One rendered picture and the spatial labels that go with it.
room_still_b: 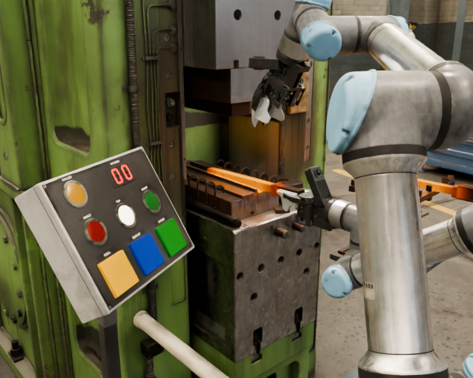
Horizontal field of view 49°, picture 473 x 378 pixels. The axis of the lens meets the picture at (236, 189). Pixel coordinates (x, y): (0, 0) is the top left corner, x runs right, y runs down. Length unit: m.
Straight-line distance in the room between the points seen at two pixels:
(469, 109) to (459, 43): 9.95
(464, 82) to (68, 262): 0.75
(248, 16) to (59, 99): 0.67
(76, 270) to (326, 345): 1.79
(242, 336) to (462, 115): 1.11
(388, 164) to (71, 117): 1.22
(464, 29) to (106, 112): 9.61
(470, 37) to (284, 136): 8.91
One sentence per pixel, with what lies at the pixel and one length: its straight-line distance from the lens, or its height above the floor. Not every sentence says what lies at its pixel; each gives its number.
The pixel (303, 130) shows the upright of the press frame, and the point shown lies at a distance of 1.90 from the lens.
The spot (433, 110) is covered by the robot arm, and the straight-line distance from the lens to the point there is 0.75.
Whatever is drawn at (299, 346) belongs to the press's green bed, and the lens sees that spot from 1.92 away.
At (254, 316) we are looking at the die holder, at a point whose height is 0.61.
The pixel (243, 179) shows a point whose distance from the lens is 1.63.
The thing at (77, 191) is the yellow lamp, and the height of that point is 1.17.
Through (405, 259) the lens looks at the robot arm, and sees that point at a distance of 0.71.
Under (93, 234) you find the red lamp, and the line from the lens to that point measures 1.06.
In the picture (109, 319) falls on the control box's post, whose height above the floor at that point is 0.82.
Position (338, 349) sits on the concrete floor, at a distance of 2.62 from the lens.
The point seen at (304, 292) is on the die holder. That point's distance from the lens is 1.82.
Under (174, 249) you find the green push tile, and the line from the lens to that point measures 1.21.
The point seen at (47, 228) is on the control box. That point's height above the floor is 1.11.
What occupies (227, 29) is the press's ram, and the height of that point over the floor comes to 1.47.
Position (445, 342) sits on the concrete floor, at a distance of 2.82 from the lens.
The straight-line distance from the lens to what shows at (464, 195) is 1.80.
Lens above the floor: 1.49
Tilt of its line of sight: 18 degrees down
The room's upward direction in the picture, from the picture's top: straight up
